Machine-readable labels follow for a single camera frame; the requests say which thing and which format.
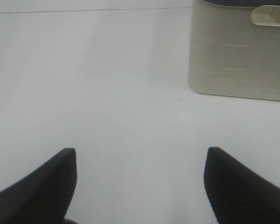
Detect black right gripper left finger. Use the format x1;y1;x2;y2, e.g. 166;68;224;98
0;148;77;224

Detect beige plastic storage basket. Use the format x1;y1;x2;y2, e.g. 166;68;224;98
188;0;280;101

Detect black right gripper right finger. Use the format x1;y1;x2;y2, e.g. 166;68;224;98
203;147;280;224

